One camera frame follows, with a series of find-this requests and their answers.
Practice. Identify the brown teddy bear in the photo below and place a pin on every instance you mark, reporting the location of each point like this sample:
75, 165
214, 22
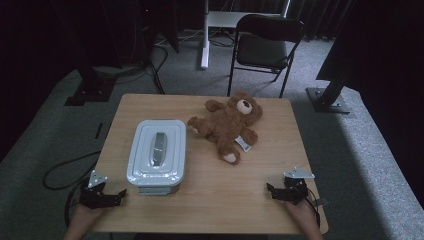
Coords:
226, 126

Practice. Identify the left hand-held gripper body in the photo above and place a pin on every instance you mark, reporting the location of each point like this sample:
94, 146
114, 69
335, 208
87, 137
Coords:
91, 198

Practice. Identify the white desk frame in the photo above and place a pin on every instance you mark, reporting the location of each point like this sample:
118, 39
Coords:
205, 43

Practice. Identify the grey tape piece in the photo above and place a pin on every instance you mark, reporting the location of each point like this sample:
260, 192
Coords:
322, 201

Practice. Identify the black strip on carpet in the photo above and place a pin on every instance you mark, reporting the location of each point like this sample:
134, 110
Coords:
98, 131

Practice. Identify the white storage box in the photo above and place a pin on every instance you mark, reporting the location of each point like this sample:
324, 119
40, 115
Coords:
156, 190

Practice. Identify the black stand with square base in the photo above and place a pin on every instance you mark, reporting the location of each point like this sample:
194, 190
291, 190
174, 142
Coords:
90, 90

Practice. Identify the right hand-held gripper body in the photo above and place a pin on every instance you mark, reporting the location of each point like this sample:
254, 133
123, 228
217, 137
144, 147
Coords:
295, 188

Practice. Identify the person's left hand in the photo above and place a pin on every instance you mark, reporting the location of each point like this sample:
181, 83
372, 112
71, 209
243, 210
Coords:
85, 215

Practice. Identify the person's right hand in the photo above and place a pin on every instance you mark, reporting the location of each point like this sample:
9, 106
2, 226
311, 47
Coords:
301, 213

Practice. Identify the black stand with bolted base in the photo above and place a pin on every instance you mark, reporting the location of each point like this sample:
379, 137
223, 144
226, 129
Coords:
328, 100

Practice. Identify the black folding chair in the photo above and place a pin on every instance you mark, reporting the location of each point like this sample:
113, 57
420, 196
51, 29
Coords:
261, 50

